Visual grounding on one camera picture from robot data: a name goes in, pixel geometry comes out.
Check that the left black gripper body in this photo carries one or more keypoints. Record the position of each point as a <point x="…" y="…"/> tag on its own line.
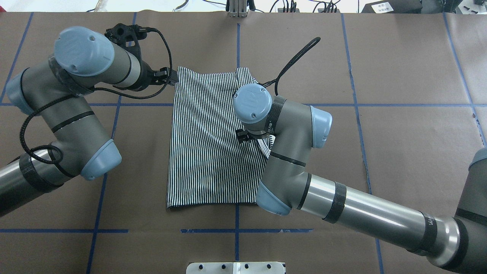
<point x="145" y="78"/>

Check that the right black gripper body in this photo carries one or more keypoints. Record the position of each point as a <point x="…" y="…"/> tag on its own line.
<point x="242" y="136"/>

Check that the navy white striped polo shirt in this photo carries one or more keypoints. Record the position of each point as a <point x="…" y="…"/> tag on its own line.
<point x="207" y="164"/>

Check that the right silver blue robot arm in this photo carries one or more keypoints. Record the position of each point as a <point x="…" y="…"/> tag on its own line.
<point x="411" y="177"/>

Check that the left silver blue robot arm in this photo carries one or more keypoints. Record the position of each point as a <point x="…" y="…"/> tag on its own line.
<point x="62" y="137"/>

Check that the black device with label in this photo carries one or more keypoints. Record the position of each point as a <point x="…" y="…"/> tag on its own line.
<point x="404" y="7"/>

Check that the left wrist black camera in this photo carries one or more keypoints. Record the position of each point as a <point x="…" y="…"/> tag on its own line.
<point x="126" y="36"/>

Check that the aluminium frame post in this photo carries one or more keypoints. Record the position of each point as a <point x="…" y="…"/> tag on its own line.
<point x="237" y="8"/>

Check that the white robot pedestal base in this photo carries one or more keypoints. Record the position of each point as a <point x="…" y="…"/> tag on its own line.
<point x="252" y="267"/>

